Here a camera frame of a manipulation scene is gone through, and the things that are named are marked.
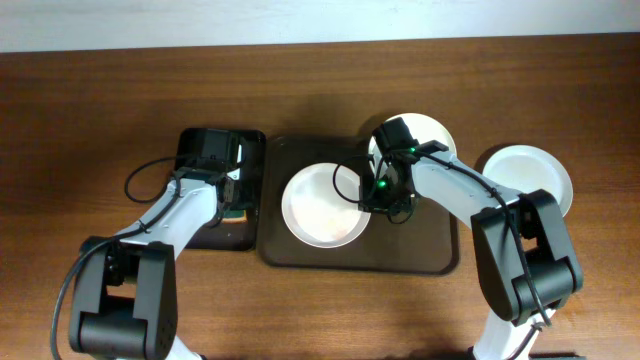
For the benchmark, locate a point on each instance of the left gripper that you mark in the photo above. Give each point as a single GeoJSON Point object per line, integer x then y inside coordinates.
{"type": "Point", "coordinates": [232, 198]}

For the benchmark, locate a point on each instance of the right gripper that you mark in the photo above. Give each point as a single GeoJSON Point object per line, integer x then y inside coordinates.
{"type": "Point", "coordinates": [388, 198]}

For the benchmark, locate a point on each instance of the green orange sponge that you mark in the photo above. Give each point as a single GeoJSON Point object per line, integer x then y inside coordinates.
{"type": "Point", "coordinates": [235, 216]}

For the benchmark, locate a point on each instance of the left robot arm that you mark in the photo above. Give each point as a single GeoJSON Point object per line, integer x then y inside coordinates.
{"type": "Point", "coordinates": [124, 286]}

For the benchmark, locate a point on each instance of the small black tray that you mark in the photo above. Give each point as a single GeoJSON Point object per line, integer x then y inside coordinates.
{"type": "Point", "coordinates": [217, 235]}

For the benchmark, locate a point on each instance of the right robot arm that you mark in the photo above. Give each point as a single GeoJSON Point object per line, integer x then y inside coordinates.
{"type": "Point", "coordinates": [526, 263]}

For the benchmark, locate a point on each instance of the large brown tray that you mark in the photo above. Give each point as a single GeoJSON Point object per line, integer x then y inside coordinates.
{"type": "Point", "coordinates": [427, 244]}

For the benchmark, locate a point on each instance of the white plate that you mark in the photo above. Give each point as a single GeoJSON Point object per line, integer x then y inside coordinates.
{"type": "Point", "coordinates": [424, 129]}
{"type": "Point", "coordinates": [527, 168]}
{"type": "Point", "coordinates": [318, 209]}

